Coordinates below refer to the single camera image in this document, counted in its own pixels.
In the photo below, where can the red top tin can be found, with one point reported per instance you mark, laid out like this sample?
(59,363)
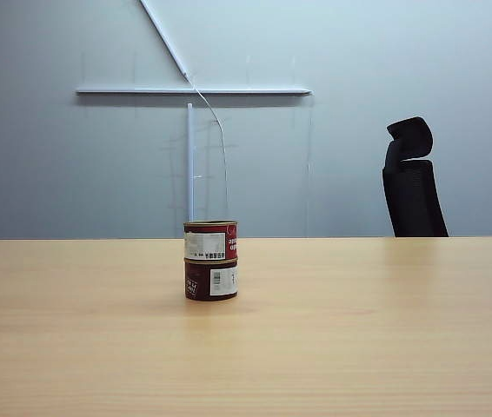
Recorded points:
(204,245)

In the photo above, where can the dark brown bottom can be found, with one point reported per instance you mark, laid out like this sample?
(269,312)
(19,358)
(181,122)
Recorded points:
(204,282)

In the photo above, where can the black mesh office chair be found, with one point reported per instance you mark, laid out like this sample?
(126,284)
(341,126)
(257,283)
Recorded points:
(415,200)

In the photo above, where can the white vertical wall conduit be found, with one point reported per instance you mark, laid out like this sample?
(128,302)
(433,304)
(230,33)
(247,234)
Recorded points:
(190,174)

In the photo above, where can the white horizontal wall conduit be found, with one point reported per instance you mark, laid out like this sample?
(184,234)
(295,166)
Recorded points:
(185,91)

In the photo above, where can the white diagonal wall conduit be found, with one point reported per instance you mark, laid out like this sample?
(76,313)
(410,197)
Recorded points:
(163,37)

